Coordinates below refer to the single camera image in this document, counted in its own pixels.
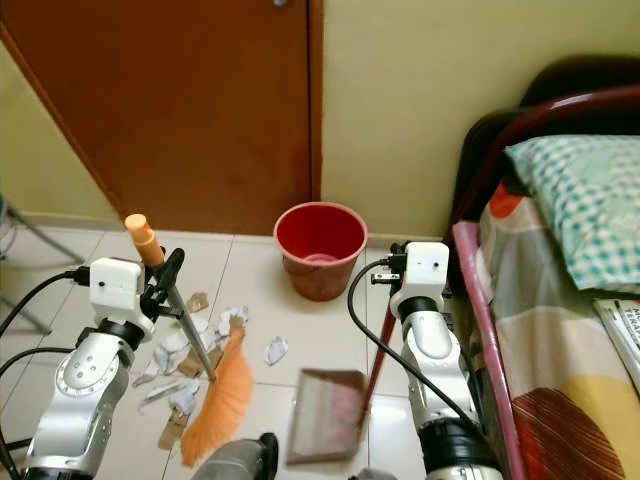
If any brown wooden door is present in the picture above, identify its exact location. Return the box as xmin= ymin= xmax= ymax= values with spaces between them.
xmin=0 ymin=0 xmax=324 ymax=237

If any grey robot leg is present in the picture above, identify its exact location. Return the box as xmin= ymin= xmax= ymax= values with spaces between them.
xmin=213 ymin=431 xmax=280 ymax=480

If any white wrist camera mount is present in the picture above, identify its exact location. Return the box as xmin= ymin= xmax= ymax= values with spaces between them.
xmin=398 ymin=241 xmax=452 ymax=309
xmin=87 ymin=257 xmax=147 ymax=327

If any green checkered pillow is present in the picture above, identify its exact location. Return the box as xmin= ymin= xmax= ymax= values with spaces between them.
xmin=503 ymin=135 xmax=640 ymax=294

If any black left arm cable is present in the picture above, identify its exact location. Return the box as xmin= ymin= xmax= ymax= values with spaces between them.
xmin=0 ymin=266 xmax=93 ymax=480

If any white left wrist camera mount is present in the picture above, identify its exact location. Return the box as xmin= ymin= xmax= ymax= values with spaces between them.
xmin=87 ymin=257 xmax=147 ymax=327

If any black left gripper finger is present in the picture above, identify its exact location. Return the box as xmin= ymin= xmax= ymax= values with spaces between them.
xmin=157 ymin=247 xmax=186 ymax=297

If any brown cardboard scrap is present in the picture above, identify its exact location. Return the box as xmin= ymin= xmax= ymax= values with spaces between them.
xmin=185 ymin=291 xmax=212 ymax=314
xmin=177 ymin=349 xmax=208 ymax=380

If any red plastic bucket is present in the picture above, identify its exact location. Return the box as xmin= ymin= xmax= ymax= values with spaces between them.
xmin=273 ymin=202 xmax=369 ymax=303

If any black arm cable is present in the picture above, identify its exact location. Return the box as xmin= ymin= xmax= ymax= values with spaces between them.
xmin=347 ymin=257 xmax=489 ymax=436
xmin=0 ymin=266 xmax=93 ymax=480

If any dark red bed frame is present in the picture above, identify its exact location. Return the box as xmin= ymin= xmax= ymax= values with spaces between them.
xmin=445 ymin=55 xmax=640 ymax=480

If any crumpled white paper scrap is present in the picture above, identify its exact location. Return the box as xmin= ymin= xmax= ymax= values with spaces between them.
xmin=217 ymin=305 xmax=250 ymax=337
xmin=166 ymin=379 xmax=202 ymax=417
xmin=153 ymin=329 xmax=192 ymax=378
xmin=264 ymin=335 xmax=290 ymax=367

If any long brown cardboard strip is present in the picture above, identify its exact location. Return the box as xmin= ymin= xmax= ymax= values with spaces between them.
xmin=156 ymin=411 xmax=192 ymax=452

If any colourful patterned bed sheet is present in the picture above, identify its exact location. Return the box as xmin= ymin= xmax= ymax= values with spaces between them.
xmin=475 ymin=183 xmax=640 ymax=480

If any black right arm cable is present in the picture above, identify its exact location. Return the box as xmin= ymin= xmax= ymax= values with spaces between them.
xmin=347 ymin=257 xmax=489 ymax=436

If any grey dustpan with red handle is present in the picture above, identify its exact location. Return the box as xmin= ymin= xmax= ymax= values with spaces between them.
xmin=285 ymin=300 xmax=403 ymax=467

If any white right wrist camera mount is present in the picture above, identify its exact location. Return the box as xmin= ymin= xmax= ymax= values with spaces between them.
xmin=398 ymin=241 xmax=452 ymax=309

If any orange bristle broom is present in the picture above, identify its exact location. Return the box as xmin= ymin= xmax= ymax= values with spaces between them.
xmin=124 ymin=213 xmax=255 ymax=469

